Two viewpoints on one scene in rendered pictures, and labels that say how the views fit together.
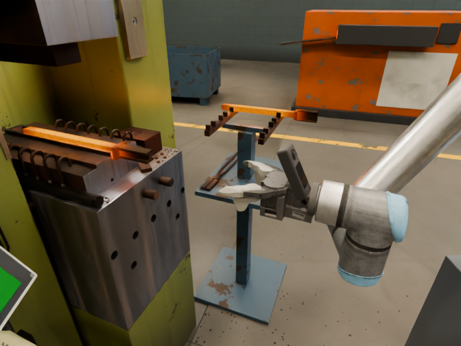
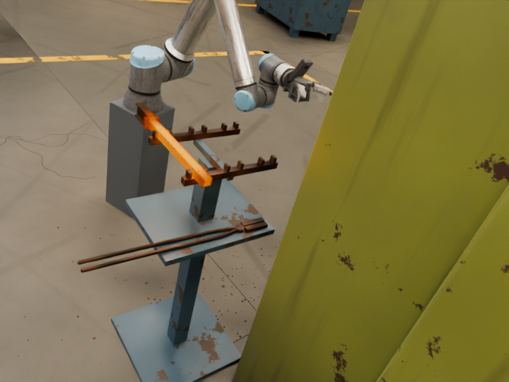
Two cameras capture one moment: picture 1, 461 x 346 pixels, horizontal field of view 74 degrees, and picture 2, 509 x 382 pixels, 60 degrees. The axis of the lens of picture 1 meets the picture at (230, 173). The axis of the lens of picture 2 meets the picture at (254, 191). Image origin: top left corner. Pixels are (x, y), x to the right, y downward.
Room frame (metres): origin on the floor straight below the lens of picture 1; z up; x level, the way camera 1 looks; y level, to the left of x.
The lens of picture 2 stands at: (2.15, 0.54, 1.58)
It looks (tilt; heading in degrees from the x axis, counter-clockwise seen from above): 34 degrees down; 204
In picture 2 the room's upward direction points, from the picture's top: 15 degrees clockwise
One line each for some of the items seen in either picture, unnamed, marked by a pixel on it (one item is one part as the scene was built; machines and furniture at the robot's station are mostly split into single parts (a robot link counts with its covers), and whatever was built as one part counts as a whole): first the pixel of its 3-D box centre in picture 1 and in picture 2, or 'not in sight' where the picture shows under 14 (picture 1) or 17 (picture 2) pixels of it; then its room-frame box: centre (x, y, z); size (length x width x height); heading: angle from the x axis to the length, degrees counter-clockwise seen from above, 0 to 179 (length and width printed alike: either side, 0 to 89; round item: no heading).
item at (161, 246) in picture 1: (89, 215); not in sight; (0.86, 0.49, 0.69); 0.56 x 0.38 x 0.45; 67
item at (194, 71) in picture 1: (177, 74); not in sight; (4.94, 0.84, 0.36); 1.21 x 0.81 x 0.72; 78
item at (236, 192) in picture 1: (240, 199); (322, 95); (0.54, -0.02, 0.97); 0.09 x 0.03 x 0.06; 103
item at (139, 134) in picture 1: (138, 142); not in sight; (0.91, 0.30, 0.95); 0.12 x 0.09 x 0.07; 67
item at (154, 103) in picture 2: not in sight; (144, 95); (0.66, -0.84, 0.65); 0.19 x 0.19 x 0.10
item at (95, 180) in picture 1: (57, 153); not in sight; (0.81, 0.51, 0.96); 0.42 x 0.20 x 0.09; 67
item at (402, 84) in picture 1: (364, 64); not in sight; (4.24, -1.78, 0.62); 2.10 x 1.12 x 1.25; 72
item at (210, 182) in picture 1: (234, 158); (182, 242); (1.33, -0.02, 0.68); 0.60 x 0.04 x 0.01; 156
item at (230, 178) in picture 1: (245, 177); (201, 217); (1.18, -0.07, 0.66); 0.40 x 0.30 x 0.02; 158
